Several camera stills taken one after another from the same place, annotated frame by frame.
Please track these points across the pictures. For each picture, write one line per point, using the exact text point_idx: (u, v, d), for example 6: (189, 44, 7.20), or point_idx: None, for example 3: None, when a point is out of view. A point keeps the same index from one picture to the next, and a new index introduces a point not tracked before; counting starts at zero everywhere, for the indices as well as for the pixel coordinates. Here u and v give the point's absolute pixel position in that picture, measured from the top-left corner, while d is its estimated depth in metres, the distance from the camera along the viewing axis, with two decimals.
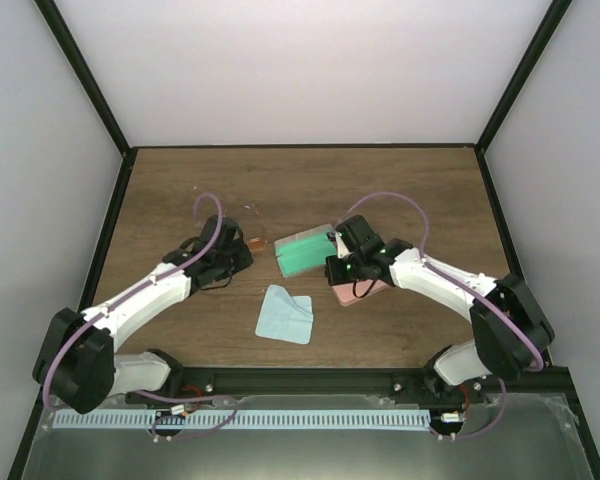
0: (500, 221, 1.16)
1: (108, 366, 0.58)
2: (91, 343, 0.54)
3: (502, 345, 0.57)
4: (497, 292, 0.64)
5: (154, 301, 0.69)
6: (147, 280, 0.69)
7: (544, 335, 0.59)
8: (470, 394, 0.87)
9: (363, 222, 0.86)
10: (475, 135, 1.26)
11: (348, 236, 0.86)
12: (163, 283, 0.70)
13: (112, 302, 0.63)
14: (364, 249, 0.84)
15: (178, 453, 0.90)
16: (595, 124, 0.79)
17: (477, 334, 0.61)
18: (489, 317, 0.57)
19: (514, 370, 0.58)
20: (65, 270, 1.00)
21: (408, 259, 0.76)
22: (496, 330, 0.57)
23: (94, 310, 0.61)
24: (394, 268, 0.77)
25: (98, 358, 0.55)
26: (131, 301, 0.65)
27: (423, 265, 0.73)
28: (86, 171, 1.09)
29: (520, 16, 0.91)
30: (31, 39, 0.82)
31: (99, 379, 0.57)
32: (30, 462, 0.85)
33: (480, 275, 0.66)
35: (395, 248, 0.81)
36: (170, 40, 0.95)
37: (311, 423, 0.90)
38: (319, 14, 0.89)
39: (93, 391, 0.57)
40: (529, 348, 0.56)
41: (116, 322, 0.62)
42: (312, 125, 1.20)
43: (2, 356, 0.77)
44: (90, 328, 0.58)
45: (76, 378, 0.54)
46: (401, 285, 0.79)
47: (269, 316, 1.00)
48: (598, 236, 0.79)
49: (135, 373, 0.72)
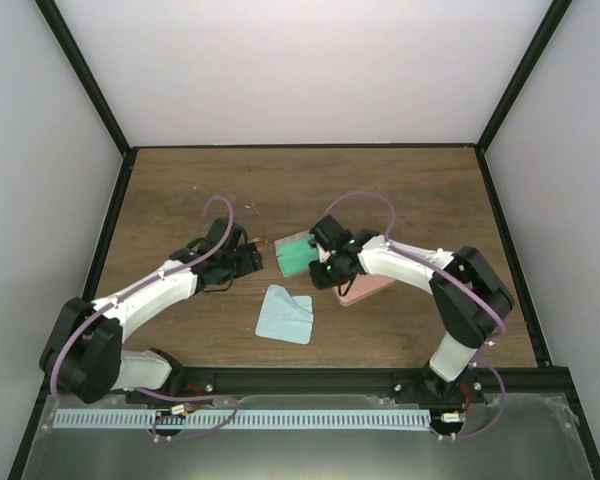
0: (500, 221, 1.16)
1: (115, 355, 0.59)
2: (100, 333, 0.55)
3: (463, 313, 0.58)
4: (456, 264, 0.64)
5: (162, 295, 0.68)
6: (154, 275, 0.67)
7: (505, 301, 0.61)
8: (470, 394, 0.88)
9: (332, 221, 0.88)
10: (475, 135, 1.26)
11: (320, 236, 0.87)
12: (170, 278, 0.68)
13: (120, 294, 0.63)
14: (335, 242, 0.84)
15: (178, 453, 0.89)
16: (596, 123, 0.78)
17: (441, 308, 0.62)
18: (448, 287, 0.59)
19: (478, 337, 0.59)
20: (64, 271, 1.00)
21: (374, 245, 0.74)
22: (457, 300, 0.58)
23: (103, 301, 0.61)
24: (361, 255, 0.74)
25: (107, 348, 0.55)
26: (139, 293, 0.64)
27: (387, 249, 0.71)
28: (86, 171, 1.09)
29: (521, 16, 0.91)
30: (31, 39, 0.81)
31: (105, 368, 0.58)
32: (30, 461, 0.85)
33: (439, 250, 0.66)
35: (363, 236, 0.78)
36: (169, 40, 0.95)
37: (312, 423, 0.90)
38: (318, 14, 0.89)
39: (99, 380, 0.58)
40: (491, 314, 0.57)
41: (125, 313, 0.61)
42: (312, 125, 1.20)
43: (2, 357, 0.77)
44: (98, 318, 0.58)
45: (83, 366, 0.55)
46: (372, 272, 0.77)
47: (269, 316, 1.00)
48: (599, 235, 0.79)
49: (135, 371, 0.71)
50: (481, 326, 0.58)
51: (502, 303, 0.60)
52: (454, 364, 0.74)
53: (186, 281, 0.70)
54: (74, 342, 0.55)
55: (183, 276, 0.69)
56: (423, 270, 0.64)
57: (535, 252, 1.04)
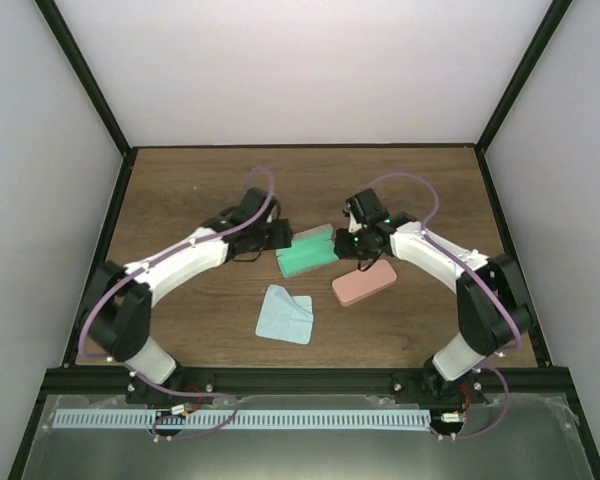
0: (500, 221, 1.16)
1: (145, 318, 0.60)
2: (132, 295, 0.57)
3: (481, 317, 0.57)
4: (488, 271, 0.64)
5: (190, 264, 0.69)
6: (186, 243, 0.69)
7: (527, 316, 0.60)
8: (470, 394, 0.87)
9: (371, 195, 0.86)
10: (475, 135, 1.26)
11: (355, 208, 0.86)
12: (201, 247, 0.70)
13: (151, 260, 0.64)
14: (370, 218, 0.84)
15: (178, 453, 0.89)
16: (596, 123, 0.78)
17: (462, 308, 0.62)
18: (474, 289, 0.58)
19: (490, 345, 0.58)
20: (64, 271, 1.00)
21: (408, 231, 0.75)
22: (478, 303, 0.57)
23: (135, 265, 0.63)
24: (393, 237, 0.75)
25: (138, 309, 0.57)
26: (171, 261, 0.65)
27: (422, 237, 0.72)
28: (86, 171, 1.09)
29: (521, 16, 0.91)
30: (30, 38, 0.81)
31: (135, 331, 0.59)
32: (30, 462, 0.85)
33: (473, 252, 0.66)
35: (399, 220, 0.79)
36: (169, 40, 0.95)
37: (311, 423, 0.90)
38: (318, 14, 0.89)
39: (129, 343, 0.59)
40: (510, 325, 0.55)
41: (154, 279, 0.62)
42: (312, 125, 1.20)
43: (2, 357, 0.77)
44: (130, 282, 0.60)
45: (115, 327, 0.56)
46: (399, 257, 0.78)
47: (269, 316, 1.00)
48: None
49: (147, 355, 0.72)
50: (496, 335, 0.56)
51: (524, 317, 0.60)
52: (457, 363, 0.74)
53: (216, 249, 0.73)
54: (105, 303, 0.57)
55: (214, 245, 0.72)
56: (452, 267, 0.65)
57: (535, 252, 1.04)
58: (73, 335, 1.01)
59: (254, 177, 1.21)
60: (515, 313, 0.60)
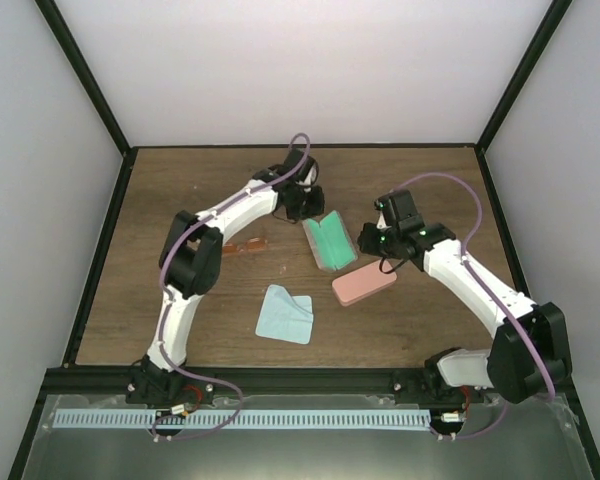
0: (500, 221, 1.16)
1: (216, 259, 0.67)
2: (206, 236, 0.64)
3: (516, 364, 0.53)
4: (529, 316, 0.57)
5: (247, 212, 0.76)
6: (242, 194, 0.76)
7: (560, 367, 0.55)
8: (470, 394, 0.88)
9: (408, 197, 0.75)
10: (476, 135, 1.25)
11: (387, 209, 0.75)
12: (256, 196, 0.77)
13: (221, 207, 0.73)
14: (402, 227, 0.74)
15: (178, 453, 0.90)
16: (597, 122, 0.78)
17: (493, 352, 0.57)
18: (515, 342, 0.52)
19: (523, 393, 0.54)
20: (65, 271, 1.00)
21: (446, 252, 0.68)
22: (518, 353, 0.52)
23: (205, 213, 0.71)
24: (429, 255, 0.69)
25: (214, 247, 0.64)
26: (234, 208, 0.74)
27: (461, 262, 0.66)
28: (86, 170, 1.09)
29: (522, 15, 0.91)
30: (28, 37, 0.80)
31: (211, 270, 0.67)
32: (30, 462, 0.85)
33: (520, 295, 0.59)
35: (435, 232, 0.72)
36: (168, 39, 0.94)
37: (311, 423, 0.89)
38: (317, 13, 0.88)
39: (203, 281, 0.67)
40: (546, 379, 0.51)
41: (222, 224, 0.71)
42: (313, 124, 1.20)
43: (3, 358, 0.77)
44: (202, 227, 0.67)
45: (194, 263, 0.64)
46: (430, 274, 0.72)
47: (269, 316, 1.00)
48: None
49: (184, 328, 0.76)
50: (526, 384, 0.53)
51: (557, 367, 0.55)
52: (462, 375, 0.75)
53: (268, 199, 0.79)
54: (180, 251, 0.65)
55: (268, 194, 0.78)
56: (494, 309, 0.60)
57: (535, 252, 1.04)
58: (74, 336, 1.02)
59: (346, 176, 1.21)
60: (547, 362, 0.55)
